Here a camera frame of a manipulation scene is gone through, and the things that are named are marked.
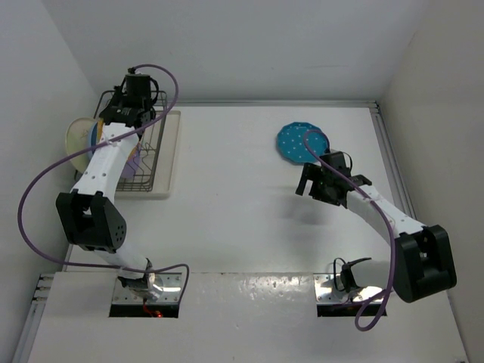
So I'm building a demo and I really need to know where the teal polka dot plate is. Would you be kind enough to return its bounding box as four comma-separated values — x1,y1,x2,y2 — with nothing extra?
276,122,330,164

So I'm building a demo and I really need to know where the light blue plate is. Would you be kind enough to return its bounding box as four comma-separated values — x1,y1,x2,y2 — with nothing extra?
87,121,98,147

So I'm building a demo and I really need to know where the cream floral plate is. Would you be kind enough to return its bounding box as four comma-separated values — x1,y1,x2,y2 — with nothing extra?
65,117,95,174

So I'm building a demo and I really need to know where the purple bear plate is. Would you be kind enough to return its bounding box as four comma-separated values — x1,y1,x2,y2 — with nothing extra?
121,148,141,179

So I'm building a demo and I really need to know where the yellow polka dot plate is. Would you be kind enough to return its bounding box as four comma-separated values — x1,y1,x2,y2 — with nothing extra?
92,119,104,144

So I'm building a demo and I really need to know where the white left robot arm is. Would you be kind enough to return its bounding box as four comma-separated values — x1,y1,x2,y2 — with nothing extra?
56,71,155,298

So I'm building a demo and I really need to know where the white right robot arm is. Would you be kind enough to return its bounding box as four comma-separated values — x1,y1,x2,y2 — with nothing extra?
296,151,457,303

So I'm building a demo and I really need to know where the cream drain tray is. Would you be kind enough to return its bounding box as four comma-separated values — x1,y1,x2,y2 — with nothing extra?
94,109,182,200

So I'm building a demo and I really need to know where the dark wire dish rack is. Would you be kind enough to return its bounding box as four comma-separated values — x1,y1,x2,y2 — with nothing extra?
92,90,166,194

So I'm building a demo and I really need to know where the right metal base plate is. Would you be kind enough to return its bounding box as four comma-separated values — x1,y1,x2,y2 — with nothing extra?
313,273,383,306

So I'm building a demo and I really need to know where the metal base plate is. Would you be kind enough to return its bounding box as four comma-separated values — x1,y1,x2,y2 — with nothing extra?
112,273,182,306
313,273,383,306

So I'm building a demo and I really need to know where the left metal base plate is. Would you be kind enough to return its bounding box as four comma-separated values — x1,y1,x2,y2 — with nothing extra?
112,273,182,306

